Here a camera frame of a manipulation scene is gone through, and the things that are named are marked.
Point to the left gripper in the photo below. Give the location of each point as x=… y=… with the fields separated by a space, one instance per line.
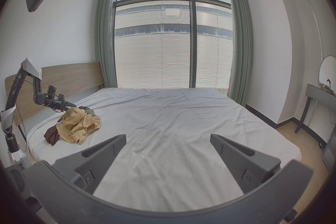
x=58 y=106

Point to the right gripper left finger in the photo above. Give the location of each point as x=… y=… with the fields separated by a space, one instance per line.
x=89 y=165

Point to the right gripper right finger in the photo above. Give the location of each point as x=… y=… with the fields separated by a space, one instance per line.
x=246 y=165

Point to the tan shorts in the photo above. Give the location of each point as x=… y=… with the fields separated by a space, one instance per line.
x=78 y=125

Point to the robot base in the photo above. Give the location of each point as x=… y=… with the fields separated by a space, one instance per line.
x=17 y=178

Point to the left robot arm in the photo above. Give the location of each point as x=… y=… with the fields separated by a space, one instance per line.
x=37 y=91

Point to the bed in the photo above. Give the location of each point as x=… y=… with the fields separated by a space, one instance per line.
x=170 y=118

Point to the black garment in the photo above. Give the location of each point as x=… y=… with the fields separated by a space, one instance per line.
x=83 y=107

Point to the brown garment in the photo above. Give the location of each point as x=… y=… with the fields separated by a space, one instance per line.
x=51 y=136

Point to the green garment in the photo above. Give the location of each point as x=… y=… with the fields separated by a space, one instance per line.
x=90 y=112

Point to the grey-green curtain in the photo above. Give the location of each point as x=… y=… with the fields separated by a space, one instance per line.
x=240 y=34
x=106 y=34

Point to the grey dressing table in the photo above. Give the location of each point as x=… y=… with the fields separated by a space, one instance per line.
x=319 y=97

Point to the window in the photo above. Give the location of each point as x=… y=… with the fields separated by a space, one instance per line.
x=157 y=60

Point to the round mirror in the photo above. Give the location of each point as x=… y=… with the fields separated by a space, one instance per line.
x=329 y=70

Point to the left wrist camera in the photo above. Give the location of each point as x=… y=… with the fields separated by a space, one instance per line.
x=61 y=97

